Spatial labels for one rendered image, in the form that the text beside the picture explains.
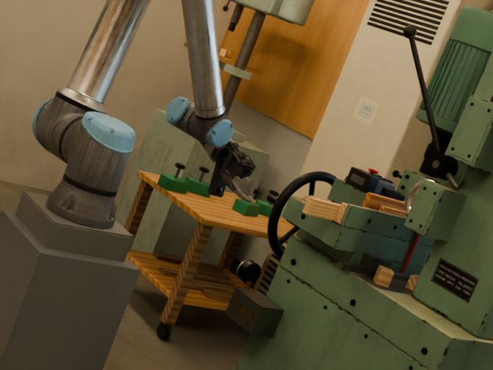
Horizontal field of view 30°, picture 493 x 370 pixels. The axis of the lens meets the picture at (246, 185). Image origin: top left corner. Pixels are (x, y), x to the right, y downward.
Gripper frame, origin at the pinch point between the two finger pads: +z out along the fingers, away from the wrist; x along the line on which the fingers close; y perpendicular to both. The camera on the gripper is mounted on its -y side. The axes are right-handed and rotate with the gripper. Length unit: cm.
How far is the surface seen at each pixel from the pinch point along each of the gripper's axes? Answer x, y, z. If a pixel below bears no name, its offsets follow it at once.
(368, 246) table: -5, 26, 48
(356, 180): 6.5, 29.2, 22.7
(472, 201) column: 0, 53, 59
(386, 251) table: 2, 26, 48
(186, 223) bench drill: 103, -102, -123
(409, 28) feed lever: -4, 71, 15
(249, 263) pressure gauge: -16.4, 0.8, 30.1
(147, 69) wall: 113, -81, -235
